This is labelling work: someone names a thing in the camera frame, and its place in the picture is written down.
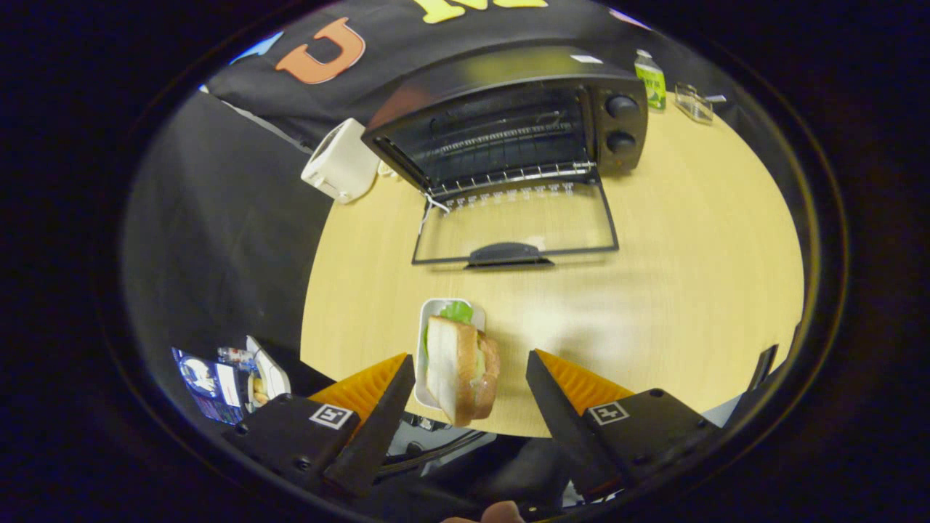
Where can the toast sandwich with lettuce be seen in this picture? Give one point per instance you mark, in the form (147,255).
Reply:
(458,370)

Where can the white rectangular plate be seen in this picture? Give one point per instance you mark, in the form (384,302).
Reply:
(430,309)

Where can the blue printed box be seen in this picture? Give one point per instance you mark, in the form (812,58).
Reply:
(202,385)

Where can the white pop-up toaster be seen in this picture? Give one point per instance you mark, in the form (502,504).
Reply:
(341,163)

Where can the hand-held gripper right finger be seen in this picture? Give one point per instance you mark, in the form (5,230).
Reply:
(563,421)

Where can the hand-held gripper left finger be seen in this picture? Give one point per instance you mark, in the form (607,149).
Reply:
(374,428)

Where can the black flat panel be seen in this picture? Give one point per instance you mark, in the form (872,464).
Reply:
(763,367)

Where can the black toaster oven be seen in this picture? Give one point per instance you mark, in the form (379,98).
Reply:
(508,131)

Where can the green label drink bottle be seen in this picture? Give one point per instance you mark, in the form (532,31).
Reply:
(652,81)

